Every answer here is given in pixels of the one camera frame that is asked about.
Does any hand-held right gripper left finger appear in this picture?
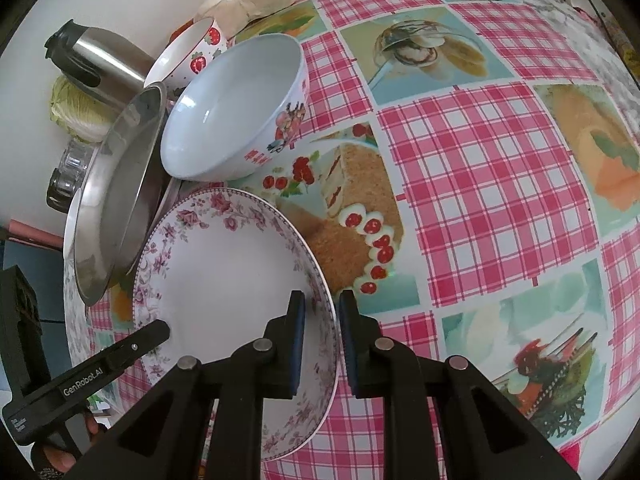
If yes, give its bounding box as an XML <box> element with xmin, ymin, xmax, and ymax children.
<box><xmin>61</xmin><ymin>290</ymin><xmax>307</xmax><ymax>480</ymax></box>

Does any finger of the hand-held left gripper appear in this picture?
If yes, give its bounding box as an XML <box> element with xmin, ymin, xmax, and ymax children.
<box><xmin>101</xmin><ymin>319</ymin><xmax>172</xmax><ymax>375</ymax></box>

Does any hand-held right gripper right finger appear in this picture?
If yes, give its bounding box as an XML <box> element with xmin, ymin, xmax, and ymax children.
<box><xmin>339</xmin><ymin>290</ymin><xmax>582</xmax><ymax>480</ymax></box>

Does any pink floral rimmed plate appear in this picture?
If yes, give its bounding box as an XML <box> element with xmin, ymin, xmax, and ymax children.
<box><xmin>132</xmin><ymin>187</ymin><xmax>341</xmax><ymax>462</ymax></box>

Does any stainless steel basin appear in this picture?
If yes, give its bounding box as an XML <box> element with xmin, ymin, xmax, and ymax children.
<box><xmin>73</xmin><ymin>81</ymin><xmax>169</xmax><ymax>307</ymax></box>

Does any large white printed bowl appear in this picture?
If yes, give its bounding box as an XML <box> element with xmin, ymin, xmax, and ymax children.
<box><xmin>160</xmin><ymin>33</ymin><xmax>308</xmax><ymax>181</ymax></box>

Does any person's left hand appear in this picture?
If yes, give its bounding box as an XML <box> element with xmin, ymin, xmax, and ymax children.
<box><xmin>30</xmin><ymin>406</ymin><xmax>109</xmax><ymax>479</ymax></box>

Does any pink board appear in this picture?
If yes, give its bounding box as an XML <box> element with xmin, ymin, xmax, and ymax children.
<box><xmin>9</xmin><ymin>219</ymin><xmax>67</xmax><ymax>250</ymax></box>

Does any dark brown cup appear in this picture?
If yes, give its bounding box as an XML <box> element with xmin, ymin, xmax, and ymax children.
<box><xmin>46</xmin><ymin>167</ymin><xmax>84</xmax><ymax>211</ymax></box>

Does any clear drinking glass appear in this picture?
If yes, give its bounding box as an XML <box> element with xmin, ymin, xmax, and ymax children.
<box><xmin>58</xmin><ymin>138</ymin><xmax>102</xmax><ymax>182</ymax></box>

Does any pink checked picture tablecloth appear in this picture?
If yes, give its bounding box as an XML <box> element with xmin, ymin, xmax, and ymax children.
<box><xmin>85</xmin><ymin>0</ymin><xmax>640</xmax><ymax>480</ymax></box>

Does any napa cabbage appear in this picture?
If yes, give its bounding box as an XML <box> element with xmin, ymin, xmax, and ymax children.
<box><xmin>49</xmin><ymin>75</ymin><xmax>119</xmax><ymax>142</ymax></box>

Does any stainless steel thermos jug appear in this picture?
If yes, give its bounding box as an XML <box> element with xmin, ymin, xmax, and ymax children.
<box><xmin>44</xmin><ymin>19</ymin><xmax>156</xmax><ymax>112</ymax></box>

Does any strawberry print bowl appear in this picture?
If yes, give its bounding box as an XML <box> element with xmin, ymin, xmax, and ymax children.
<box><xmin>144</xmin><ymin>16</ymin><xmax>230</xmax><ymax>101</ymax></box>

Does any orange snack packet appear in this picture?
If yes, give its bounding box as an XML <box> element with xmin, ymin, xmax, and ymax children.
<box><xmin>169</xmin><ymin>19</ymin><xmax>195</xmax><ymax>45</ymax></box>

